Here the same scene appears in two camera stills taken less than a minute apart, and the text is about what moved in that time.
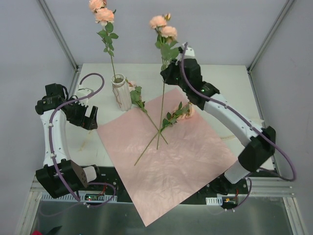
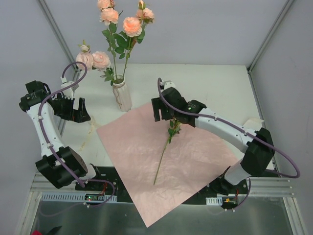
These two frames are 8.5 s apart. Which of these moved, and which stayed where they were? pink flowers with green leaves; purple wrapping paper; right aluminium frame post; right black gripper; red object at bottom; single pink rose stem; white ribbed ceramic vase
Moved: pink flowers with green leaves; single pink rose stem; right black gripper
Stayed: right aluminium frame post; red object at bottom; purple wrapping paper; white ribbed ceramic vase
